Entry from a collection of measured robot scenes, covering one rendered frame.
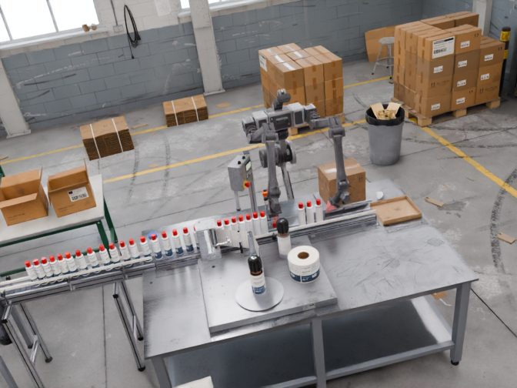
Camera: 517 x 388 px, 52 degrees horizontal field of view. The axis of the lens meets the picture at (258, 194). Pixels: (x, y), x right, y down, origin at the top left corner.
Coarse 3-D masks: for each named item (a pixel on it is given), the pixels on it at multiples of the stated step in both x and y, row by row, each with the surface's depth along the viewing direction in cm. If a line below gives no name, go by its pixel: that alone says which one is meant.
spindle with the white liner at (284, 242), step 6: (276, 222) 347; (282, 222) 344; (288, 222) 347; (276, 228) 350; (282, 228) 345; (288, 228) 349; (282, 234) 349; (288, 234) 351; (282, 240) 350; (288, 240) 351; (282, 246) 353; (288, 246) 354; (282, 252) 356; (288, 252) 356; (282, 258) 359
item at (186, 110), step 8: (200, 96) 823; (168, 104) 813; (176, 104) 810; (184, 104) 806; (192, 104) 801; (200, 104) 798; (168, 112) 783; (176, 112) 781; (184, 112) 783; (192, 112) 786; (200, 112) 789; (168, 120) 783; (176, 120) 785; (184, 120) 793; (192, 120) 793; (200, 120) 796
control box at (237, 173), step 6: (240, 156) 365; (246, 156) 363; (234, 162) 358; (246, 162) 359; (228, 168) 355; (234, 168) 353; (240, 168) 352; (228, 174) 358; (234, 174) 356; (240, 174) 354; (234, 180) 359; (240, 180) 357; (246, 180) 363; (234, 186) 362; (240, 186) 360
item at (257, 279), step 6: (252, 258) 316; (258, 258) 316; (252, 264) 315; (258, 264) 315; (252, 270) 318; (258, 270) 318; (252, 276) 320; (258, 276) 319; (252, 282) 323; (258, 282) 321; (264, 282) 325; (252, 288) 326; (258, 288) 324; (264, 288) 327; (252, 294) 331; (258, 294) 327; (264, 294) 329
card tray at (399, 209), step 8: (384, 200) 406; (392, 200) 408; (400, 200) 409; (408, 200) 407; (376, 208) 404; (384, 208) 403; (392, 208) 402; (400, 208) 400; (408, 208) 399; (416, 208) 394; (384, 216) 394; (392, 216) 393; (400, 216) 391; (408, 216) 386; (416, 216) 387; (384, 224) 385
